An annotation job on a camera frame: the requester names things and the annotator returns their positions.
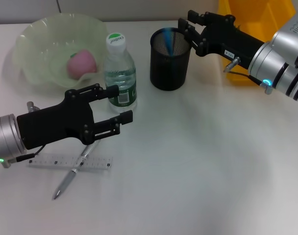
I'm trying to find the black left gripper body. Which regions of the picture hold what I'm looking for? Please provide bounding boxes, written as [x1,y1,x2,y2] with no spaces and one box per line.
[16,89,95,151]

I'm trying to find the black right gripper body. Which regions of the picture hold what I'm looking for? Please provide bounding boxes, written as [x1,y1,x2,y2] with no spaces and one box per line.
[196,15,265,71]

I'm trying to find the clear green-label water bottle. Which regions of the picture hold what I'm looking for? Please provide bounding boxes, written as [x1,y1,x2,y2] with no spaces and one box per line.
[103,32,138,114]

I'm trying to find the blue handled scissors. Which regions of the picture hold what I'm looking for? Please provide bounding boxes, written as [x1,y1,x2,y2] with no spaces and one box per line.
[162,27,176,56]

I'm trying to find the pink toy peach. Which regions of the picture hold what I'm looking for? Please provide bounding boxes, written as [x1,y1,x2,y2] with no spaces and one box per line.
[66,49,96,80]

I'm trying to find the clear plastic ruler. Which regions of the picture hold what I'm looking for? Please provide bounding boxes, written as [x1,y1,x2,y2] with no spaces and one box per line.
[28,153,114,173]

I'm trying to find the black mesh pen cup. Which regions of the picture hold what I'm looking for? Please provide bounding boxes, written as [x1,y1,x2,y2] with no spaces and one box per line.
[149,27,191,92]

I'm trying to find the silver ballpoint pen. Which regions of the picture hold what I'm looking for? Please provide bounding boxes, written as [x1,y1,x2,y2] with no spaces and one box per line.
[52,140,101,200]

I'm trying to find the translucent green wavy fruit plate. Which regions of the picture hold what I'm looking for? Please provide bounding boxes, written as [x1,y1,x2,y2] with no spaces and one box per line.
[11,13,111,89]

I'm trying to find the right gripper metal connector plug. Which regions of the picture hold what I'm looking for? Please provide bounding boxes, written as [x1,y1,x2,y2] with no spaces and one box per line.
[223,56,241,73]

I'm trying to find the gripper metal connector plug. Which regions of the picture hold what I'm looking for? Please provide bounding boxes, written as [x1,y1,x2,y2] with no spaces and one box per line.
[223,56,241,73]
[26,101,40,114]

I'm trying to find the left gripper metal connector plug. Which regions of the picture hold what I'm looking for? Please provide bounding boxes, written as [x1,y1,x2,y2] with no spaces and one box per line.
[26,101,40,114]

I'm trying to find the yellow plastic bin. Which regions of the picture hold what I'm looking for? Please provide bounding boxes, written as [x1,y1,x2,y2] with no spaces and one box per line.
[217,0,297,87]

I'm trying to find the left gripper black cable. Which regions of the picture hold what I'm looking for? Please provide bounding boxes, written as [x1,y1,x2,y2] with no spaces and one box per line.
[7,145,46,164]

